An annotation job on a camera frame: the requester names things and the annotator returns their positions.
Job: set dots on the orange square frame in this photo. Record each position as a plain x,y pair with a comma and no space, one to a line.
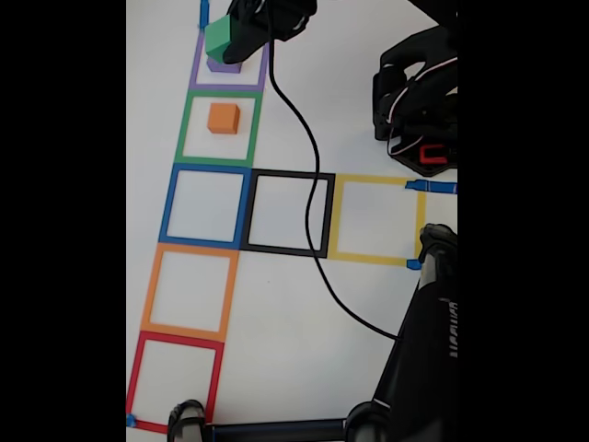
193,250

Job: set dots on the blue square frame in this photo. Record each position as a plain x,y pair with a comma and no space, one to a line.
167,207

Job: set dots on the black square frame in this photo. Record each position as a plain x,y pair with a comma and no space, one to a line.
290,174

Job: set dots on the orange block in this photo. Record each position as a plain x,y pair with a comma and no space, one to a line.
223,118

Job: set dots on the blue tape strip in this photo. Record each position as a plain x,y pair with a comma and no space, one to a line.
437,187
204,11

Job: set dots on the green square frame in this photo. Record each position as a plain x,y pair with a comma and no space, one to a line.
216,94

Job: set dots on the purple block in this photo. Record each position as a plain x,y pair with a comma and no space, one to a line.
223,68

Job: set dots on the green block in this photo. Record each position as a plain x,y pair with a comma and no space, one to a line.
217,39

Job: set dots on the small blue tape piece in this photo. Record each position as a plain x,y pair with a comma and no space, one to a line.
413,264
131,420

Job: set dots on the yellow square frame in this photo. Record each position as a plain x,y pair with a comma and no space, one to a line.
373,179

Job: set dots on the purple square frame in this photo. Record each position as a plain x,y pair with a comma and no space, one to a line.
227,87

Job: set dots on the red square frame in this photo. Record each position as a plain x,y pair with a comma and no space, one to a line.
179,341

